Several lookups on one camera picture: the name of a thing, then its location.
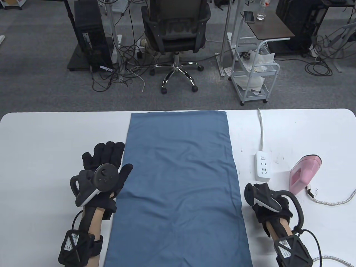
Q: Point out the white metal frame stand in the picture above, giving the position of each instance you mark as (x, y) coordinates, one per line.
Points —
(226, 30)

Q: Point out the white paper bag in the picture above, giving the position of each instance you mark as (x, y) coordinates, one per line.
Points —
(256, 59)

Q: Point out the white floor power strip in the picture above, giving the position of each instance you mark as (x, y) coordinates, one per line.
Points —
(139, 50)

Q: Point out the grey desk leg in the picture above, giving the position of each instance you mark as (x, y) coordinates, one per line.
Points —
(338, 65)

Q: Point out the black white left hand controller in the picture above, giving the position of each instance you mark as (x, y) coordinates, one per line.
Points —
(105, 176)

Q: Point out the black computer tower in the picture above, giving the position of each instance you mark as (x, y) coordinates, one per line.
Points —
(91, 30)

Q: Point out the black office chair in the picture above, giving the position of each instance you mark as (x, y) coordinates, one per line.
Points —
(175, 30)

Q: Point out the person's right hand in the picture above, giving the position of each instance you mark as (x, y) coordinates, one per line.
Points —
(262, 217)

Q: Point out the white table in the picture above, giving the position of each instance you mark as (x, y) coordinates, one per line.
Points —
(55, 139)

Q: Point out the black smartphone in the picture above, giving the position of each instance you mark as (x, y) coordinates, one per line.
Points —
(249, 16)

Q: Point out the brown side table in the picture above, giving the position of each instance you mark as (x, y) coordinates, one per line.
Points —
(272, 27)

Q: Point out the person's left forearm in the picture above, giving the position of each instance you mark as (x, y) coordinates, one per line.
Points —
(97, 222)

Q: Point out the white desk leg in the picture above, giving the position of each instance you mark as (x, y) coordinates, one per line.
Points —
(114, 33)

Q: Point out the pink electric iron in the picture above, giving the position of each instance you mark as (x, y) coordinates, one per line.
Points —
(301, 173)

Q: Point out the bottle with red label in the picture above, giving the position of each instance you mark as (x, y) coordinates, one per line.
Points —
(265, 2)

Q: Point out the person's left hand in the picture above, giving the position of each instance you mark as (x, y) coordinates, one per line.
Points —
(107, 153)

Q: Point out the large black equipment case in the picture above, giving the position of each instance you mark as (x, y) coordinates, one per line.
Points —
(294, 19)

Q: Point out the black desk base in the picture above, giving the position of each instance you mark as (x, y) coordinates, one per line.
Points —
(78, 59)

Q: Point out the blue pillowcase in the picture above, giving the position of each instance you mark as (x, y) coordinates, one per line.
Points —
(180, 180)

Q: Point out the black white hand controller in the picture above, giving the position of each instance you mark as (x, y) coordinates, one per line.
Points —
(105, 176)
(267, 201)

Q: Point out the black white right hand controller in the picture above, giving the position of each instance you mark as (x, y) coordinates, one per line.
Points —
(267, 201)

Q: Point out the white rolling cart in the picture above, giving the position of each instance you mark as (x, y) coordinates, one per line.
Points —
(276, 73)

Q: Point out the clear drinking glass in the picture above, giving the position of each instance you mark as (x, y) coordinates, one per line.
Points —
(261, 16)

